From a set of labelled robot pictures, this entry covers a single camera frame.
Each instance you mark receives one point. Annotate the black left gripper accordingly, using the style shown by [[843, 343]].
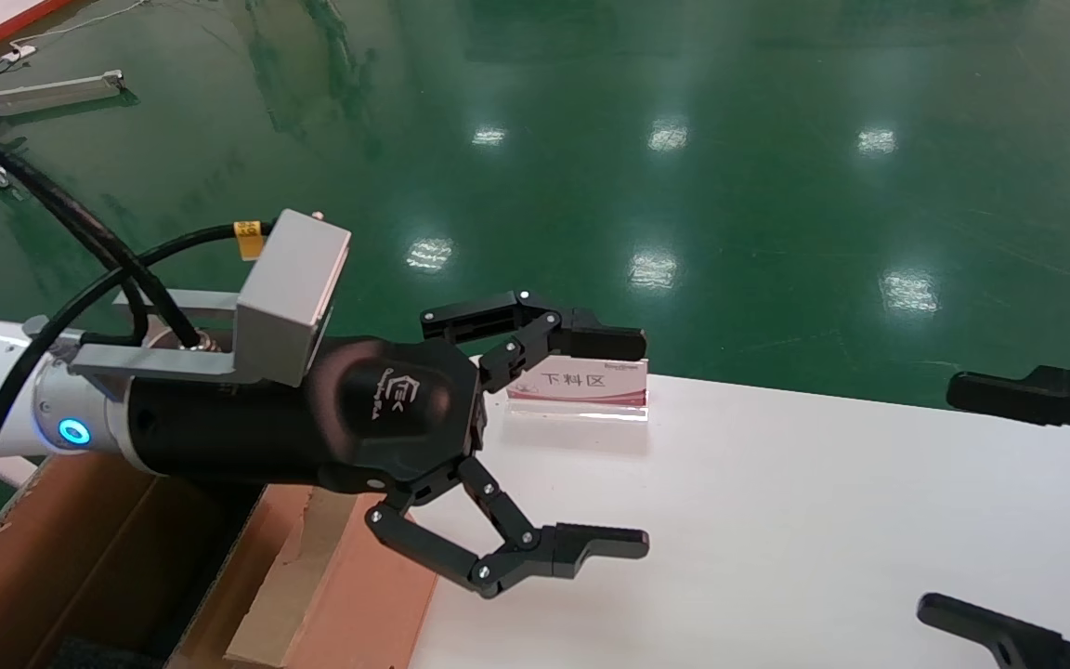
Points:
[[247, 432]]

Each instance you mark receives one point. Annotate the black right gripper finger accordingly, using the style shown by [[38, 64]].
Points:
[[1009, 636], [1055, 395]]

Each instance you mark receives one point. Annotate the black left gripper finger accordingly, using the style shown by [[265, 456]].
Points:
[[535, 334], [535, 553]]

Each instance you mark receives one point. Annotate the small cardboard box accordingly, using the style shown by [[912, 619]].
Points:
[[358, 595]]

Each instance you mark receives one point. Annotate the large cardboard box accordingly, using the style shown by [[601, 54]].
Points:
[[52, 548]]

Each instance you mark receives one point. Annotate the acrylic table sign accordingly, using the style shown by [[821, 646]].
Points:
[[591, 386]]

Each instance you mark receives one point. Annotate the dark foam block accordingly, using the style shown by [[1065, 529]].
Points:
[[94, 653]]

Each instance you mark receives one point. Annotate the white power strip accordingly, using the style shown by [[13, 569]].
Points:
[[19, 53]]

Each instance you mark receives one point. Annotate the red and white board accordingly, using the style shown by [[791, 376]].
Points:
[[10, 20]]

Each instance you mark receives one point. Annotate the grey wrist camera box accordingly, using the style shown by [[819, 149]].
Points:
[[293, 279]]

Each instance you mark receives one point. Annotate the white metal cart frame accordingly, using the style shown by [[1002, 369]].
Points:
[[13, 469]]

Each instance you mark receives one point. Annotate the long grey floor rail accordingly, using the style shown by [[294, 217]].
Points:
[[52, 91]]

